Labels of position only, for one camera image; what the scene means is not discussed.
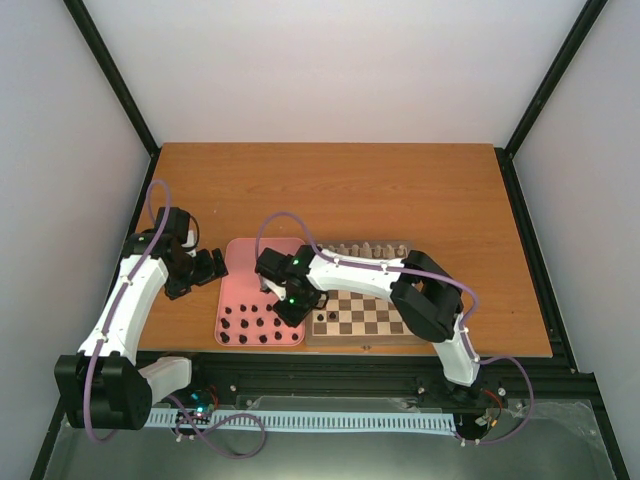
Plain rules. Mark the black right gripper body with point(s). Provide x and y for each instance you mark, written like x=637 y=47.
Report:
x=300 y=307

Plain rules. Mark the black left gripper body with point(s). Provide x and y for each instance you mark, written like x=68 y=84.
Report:
x=191 y=272

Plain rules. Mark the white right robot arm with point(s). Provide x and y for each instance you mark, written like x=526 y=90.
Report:
x=428 y=300

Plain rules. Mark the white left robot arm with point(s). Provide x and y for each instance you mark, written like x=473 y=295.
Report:
x=100 y=386

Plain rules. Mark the white chess pieces row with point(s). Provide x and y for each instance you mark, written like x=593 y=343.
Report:
x=377 y=250

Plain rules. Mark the left controller board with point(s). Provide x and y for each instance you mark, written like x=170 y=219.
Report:
x=200 y=404

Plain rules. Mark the controller board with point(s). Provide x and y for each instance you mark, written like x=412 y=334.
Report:
x=476 y=424
x=200 y=404

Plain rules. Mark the right controller board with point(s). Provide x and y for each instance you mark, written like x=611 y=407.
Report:
x=476 y=424

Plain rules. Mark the wooden chessboard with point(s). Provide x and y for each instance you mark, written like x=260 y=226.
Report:
x=363 y=321

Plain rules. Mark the pink plastic tray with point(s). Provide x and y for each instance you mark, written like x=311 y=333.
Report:
x=242 y=286

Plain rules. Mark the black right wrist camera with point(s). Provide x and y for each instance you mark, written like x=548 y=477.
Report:
x=272 y=265

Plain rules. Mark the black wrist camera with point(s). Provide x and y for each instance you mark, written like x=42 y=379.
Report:
x=272 y=265
x=183 y=226

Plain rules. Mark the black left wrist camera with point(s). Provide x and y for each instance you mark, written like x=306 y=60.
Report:
x=183 y=226

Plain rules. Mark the light blue cable duct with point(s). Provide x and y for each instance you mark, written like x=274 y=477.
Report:
x=329 y=422

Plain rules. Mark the black aluminium frame rail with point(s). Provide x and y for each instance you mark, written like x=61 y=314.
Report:
x=232 y=377

